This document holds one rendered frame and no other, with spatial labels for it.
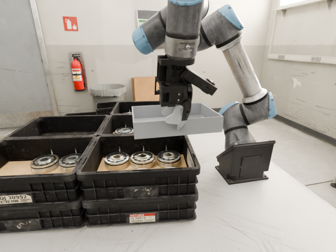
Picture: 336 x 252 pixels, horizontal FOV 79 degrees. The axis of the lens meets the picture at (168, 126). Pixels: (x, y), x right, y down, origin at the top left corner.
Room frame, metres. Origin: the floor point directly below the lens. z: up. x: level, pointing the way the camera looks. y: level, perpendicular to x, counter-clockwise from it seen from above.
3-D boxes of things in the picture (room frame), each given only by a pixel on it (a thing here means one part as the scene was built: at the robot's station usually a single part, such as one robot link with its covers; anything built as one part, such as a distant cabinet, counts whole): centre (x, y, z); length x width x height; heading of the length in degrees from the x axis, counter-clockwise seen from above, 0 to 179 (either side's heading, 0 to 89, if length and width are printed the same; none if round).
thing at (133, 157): (0.77, 0.11, 0.86); 0.10 x 0.10 x 0.01
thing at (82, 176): (0.70, 0.10, 0.92); 0.40 x 0.30 x 0.02; 95
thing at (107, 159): (0.76, 0.22, 0.86); 0.10 x 0.10 x 0.01
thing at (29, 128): (0.96, 0.53, 0.87); 0.40 x 0.30 x 0.11; 95
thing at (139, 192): (0.70, 0.10, 0.87); 0.40 x 0.30 x 0.11; 95
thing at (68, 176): (0.67, 0.50, 0.92); 0.40 x 0.30 x 0.02; 95
